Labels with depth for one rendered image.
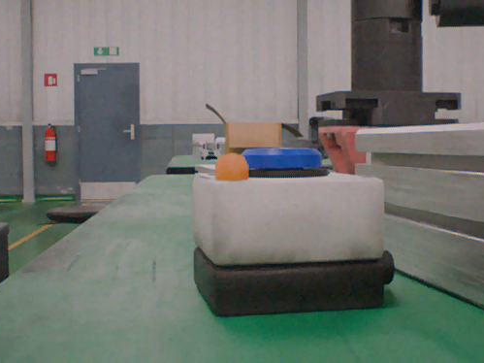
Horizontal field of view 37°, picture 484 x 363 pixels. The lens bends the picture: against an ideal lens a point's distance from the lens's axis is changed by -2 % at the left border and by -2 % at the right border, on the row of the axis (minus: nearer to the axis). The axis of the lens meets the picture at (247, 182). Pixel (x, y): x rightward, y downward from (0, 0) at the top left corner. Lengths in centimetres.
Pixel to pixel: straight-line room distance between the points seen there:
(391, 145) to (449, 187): 8
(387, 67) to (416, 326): 30
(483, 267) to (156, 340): 15
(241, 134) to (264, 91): 891
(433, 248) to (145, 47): 1121
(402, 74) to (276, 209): 27
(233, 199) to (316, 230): 4
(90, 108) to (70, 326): 1122
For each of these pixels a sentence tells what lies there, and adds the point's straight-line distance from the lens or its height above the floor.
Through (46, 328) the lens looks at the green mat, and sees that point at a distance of 32.
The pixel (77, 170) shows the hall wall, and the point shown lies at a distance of 1154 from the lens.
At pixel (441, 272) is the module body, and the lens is 39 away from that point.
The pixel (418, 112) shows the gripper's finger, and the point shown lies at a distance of 57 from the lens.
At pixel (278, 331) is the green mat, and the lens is 31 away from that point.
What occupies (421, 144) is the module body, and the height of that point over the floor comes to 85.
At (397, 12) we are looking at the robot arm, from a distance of 58.
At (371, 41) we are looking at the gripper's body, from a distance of 58.
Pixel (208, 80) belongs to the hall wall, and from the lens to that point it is 1152.
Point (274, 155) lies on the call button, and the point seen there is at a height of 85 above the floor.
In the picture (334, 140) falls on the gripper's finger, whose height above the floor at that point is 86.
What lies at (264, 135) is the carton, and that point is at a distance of 262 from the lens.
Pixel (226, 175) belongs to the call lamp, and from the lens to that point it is 33.
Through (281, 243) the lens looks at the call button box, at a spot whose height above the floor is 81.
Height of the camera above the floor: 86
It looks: 3 degrees down
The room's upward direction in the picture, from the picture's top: straight up
